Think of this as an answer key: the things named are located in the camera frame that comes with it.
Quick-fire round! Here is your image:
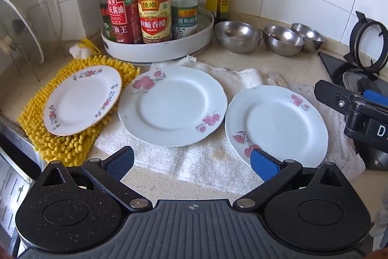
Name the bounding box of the black stove pot support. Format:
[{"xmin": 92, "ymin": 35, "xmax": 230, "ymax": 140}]
[{"xmin": 344, "ymin": 11, "xmax": 387, "ymax": 75}]

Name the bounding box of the white round turntable tray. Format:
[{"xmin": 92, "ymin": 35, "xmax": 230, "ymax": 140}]
[{"xmin": 101, "ymin": 7, "xmax": 214, "ymax": 65}]

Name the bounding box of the glass pot lid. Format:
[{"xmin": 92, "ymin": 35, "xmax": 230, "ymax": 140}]
[{"xmin": 1, "ymin": 0, "xmax": 45, "ymax": 64}]

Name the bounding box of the small gold-rimmed floral plate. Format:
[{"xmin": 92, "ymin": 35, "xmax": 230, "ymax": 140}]
[{"xmin": 43, "ymin": 65, "xmax": 122, "ymax": 136}]

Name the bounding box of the red label soy sauce bottle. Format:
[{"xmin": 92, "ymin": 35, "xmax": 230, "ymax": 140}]
[{"xmin": 106, "ymin": 0, "xmax": 142, "ymax": 44}]

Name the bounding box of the wire dish rack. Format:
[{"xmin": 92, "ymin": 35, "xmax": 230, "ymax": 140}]
[{"xmin": 1, "ymin": 0, "xmax": 65, "ymax": 80}]

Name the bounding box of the yellow chenille mat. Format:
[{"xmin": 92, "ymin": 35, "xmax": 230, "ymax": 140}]
[{"xmin": 18, "ymin": 55, "xmax": 140, "ymax": 167}]

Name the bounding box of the large white floral plate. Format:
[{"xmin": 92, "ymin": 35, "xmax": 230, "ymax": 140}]
[{"xmin": 118, "ymin": 66, "xmax": 228, "ymax": 147}]

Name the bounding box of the black gas stove top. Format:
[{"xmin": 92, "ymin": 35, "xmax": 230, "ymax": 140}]
[{"xmin": 318, "ymin": 52, "xmax": 387, "ymax": 170}]

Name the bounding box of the large steel bowl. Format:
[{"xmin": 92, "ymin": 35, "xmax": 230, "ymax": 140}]
[{"xmin": 214, "ymin": 21, "xmax": 262, "ymax": 54}]

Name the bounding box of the white towel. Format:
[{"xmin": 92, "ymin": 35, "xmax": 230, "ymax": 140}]
[{"xmin": 93, "ymin": 58, "xmax": 366, "ymax": 194}]

